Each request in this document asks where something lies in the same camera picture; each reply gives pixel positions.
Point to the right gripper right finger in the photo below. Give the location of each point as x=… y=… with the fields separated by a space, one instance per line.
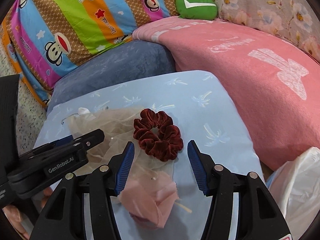
x=259 y=217

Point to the grey floral quilt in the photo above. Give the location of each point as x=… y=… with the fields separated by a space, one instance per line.
x=292 y=20

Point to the green check mark plush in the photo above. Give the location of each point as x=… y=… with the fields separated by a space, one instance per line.
x=197 y=9

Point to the pink satin ribbon bow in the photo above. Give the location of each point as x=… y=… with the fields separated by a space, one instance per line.
x=149 y=199

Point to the beige tulle fabric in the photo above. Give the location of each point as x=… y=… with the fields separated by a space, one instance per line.
x=117 y=125

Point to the white cloth glove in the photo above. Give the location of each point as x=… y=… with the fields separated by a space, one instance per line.
x=82 y=111

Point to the dark red velvet scrunchie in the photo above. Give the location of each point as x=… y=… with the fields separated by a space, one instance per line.
x=157 y=135

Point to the white lined trash bin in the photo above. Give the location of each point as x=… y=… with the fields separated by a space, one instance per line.
x=295 y=188

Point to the person's left hand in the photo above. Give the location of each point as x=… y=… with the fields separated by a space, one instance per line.
x=15 y=216

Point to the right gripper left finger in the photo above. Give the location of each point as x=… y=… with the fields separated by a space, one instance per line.
x=63 y=215

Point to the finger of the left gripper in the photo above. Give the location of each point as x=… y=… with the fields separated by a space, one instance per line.
x=63 y=141
x=89 y=140

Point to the dark blue pillow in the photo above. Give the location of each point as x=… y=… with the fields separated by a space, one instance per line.
x=130 y=61

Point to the colourful monkey striped quilt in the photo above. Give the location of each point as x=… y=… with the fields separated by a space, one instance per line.
x=47 y=39

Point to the pink towel blanket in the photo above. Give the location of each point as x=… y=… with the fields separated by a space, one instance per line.
x=274 y=85

